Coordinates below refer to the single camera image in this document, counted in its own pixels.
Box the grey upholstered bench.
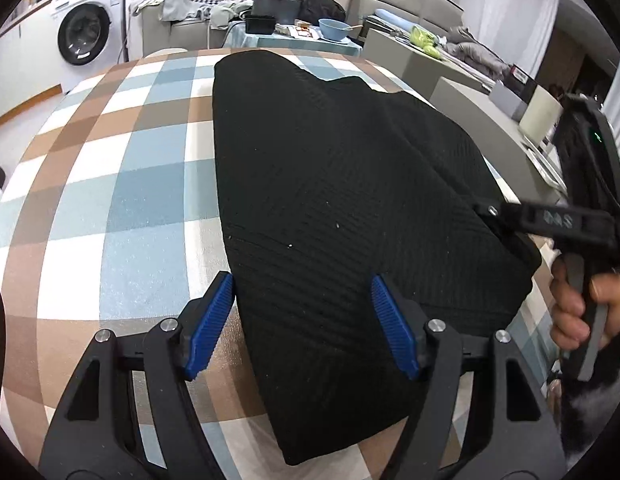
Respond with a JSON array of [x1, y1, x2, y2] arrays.
[[430, 76, 570, 206]]

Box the pale cylindrical bin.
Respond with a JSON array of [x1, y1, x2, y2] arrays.
[[518, 85, 563, 144]]

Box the blue bowl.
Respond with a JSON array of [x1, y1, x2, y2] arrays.
[[318, 18, 353, 42]]

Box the grey crumpled blanket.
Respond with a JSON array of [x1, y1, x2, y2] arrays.
[[442, 27, 511, 82]]

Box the snack package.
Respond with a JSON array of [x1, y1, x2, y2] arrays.
[[277, 20, 321, 41]]

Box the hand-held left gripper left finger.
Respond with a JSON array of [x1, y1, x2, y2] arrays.
[[39, 271, 235, 480]]

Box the teal checked side table cloth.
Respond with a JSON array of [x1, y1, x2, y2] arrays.
[[227, 22, 363, 57]]

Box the dark storage box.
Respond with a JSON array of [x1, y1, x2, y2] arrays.
[[251, 0, 301, 23]]

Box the checked tablecloth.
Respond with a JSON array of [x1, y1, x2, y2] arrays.
[[0, 47, 555, 480]]

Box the green soft toy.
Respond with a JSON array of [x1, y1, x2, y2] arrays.
[[409, 25, 441, 59]]

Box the pale crumpled cloth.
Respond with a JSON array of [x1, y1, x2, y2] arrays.
[[209, 0, 254, 29]]

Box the light blue pillow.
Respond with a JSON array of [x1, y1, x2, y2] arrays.
[[375, 8, 417, 32]]

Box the grey hoodie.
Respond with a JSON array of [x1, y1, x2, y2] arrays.
[[130, 0, 207, 23]]

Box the black knit sweater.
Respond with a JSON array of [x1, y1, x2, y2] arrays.
[[212, 49, 543, 466]]

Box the white kitchen counter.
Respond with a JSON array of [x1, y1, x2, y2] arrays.
[[0, 0, 58, 66]]

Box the grey upholstered ottoman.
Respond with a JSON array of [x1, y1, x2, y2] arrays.
[[364, 27, 493, 93]]

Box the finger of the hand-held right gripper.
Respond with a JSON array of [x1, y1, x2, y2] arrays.
[[472, 201, 525, 234]]

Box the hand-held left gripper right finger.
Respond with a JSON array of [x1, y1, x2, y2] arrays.
[[371, 274, 566, 480]]

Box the grey box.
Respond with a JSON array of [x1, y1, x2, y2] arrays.
[[491, 65, 536, 117]]

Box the black plastic tray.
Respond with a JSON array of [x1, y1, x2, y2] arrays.
[[244, 14, 277, 35]]

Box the person's right hand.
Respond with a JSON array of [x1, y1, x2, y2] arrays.
[[548, 257, 620, 353]]

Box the white washing machine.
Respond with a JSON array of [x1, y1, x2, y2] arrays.
[[49, 0, 128, 93]]

